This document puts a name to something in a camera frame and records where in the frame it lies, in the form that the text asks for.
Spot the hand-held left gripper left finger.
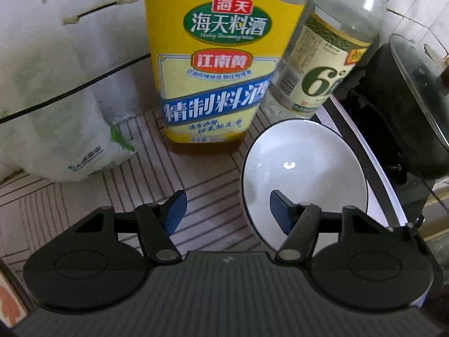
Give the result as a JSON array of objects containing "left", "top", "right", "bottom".
[{"left": 72, "top": 190, "right": 188, "bottom": 263}]

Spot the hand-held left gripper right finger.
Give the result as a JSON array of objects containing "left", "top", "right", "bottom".
[{"left": 269, "top": 190, "right": 393, "bottom": 263}]

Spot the small white ribbed bowl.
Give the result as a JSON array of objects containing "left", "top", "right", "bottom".
[{"left": 240, "top": 119, "right": 369, "bottom": 250}]

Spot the striped table mat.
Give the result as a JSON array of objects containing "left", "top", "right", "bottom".
[{"left": 0, "top": 107, "right": 390, "bottom": 278}]

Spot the yellow label cooking wine bottle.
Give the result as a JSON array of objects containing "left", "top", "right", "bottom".
[{"left": 144, "top": 0, "right": 306, "bottom": 155}]

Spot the white plastic bag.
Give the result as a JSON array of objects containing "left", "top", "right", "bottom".
[{"left": 0, "top": 17, "right": 137, "bottom": 182}]

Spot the black cooking pot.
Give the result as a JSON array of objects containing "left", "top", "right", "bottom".
[{"left": 337, "top": 35, "right": 449, "bottom": 183}]

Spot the clear vinegar bottle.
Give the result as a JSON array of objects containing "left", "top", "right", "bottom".
[{"left": 261, "top": 0, "right": 390, "bottom": 120}]

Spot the orange white printed object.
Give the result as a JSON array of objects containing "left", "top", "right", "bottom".
[{"left": 0, "top": 270, "right": 29, "bottom": 328}]

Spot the glass pot lid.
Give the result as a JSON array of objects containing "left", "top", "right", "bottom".
[{"left": 389, "top": 33, "right": 449, "bottom": 151}]

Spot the black cable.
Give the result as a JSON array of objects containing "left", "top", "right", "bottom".
[{"left": 0, "top": 53, "right": 151, "bottom": 124}]

